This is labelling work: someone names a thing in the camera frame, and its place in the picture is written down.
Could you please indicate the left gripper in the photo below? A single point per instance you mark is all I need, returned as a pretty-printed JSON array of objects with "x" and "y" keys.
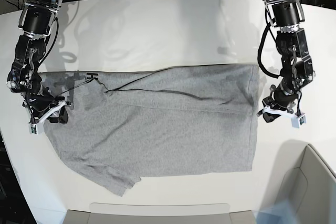
[{"x": 279, "y": 99}]

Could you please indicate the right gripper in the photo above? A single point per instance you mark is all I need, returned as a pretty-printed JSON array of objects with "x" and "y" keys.
[{"x": 42, "y": 102}]

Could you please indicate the grey bin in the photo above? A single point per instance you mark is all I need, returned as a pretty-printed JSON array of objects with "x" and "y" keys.
[
  {"x": 113, "y": 213},
  {"x": 310, "y": 188}
]

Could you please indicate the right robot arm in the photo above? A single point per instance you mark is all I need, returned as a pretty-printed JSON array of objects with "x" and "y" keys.
[{"x": 36, "y": 22}]

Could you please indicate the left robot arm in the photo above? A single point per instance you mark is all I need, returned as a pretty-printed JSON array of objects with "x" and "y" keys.
[{"x": 297, "y": 69}]

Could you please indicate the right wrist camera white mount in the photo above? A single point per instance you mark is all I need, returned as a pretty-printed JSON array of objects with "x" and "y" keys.
[{"x": 36, "y": 122}]

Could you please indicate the grey bin at right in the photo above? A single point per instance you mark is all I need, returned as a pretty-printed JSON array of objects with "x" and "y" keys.
[{"x": 310, "y": 188}]

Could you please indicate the grey bin at bottom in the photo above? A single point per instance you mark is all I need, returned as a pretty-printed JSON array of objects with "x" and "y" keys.
[{"x": 113, "y": 213}]

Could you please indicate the blue cloth in corner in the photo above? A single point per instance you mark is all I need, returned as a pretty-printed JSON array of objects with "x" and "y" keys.
[{"x": 280, "y": 213}]

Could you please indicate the grey T-shirt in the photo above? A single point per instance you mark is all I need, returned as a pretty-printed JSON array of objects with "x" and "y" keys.
[{"x": 172, "y": 122}]

